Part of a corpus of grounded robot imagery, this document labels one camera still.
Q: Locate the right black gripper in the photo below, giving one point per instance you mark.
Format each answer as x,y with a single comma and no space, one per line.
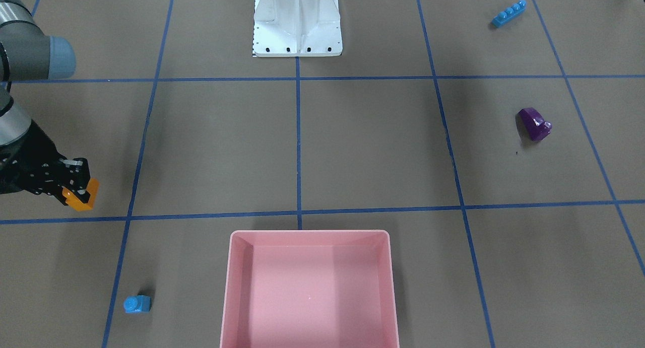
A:
26,159

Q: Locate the orange block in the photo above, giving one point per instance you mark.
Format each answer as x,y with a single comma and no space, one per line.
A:
82,201

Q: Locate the small blue block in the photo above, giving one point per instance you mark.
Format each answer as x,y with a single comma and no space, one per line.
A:
137,304

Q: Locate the purple block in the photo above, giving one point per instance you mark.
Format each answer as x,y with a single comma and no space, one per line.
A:
535,125

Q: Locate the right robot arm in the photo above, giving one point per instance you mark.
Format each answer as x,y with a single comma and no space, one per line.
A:
29,55

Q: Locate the pink plastic box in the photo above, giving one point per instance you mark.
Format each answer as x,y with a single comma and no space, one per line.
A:
309,288

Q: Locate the long blue block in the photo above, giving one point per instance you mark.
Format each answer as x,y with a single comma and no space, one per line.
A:
509,14

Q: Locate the white pedestal column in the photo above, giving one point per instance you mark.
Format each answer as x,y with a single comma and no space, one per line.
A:
297,28

